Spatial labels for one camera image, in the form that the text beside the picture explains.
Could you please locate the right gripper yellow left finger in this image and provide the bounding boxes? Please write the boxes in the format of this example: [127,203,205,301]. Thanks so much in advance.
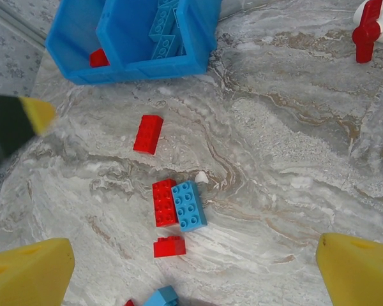
[0,237,76,306]

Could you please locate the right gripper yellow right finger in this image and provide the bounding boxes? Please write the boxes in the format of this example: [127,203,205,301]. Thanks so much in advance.
[315,232,383,306]

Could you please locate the blue lego brick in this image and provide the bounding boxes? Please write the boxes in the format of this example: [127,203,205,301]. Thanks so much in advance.
[151,34,177,61]
[170,180,209,233]
[147,4,177,38]
[142,285,180,306]

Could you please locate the blue divided plastic bin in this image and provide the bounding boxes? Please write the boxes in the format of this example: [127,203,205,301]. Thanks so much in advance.
[44,0,223,86]

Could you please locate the white valve with red handle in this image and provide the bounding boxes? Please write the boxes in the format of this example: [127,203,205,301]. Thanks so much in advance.
[352,0,383,64]

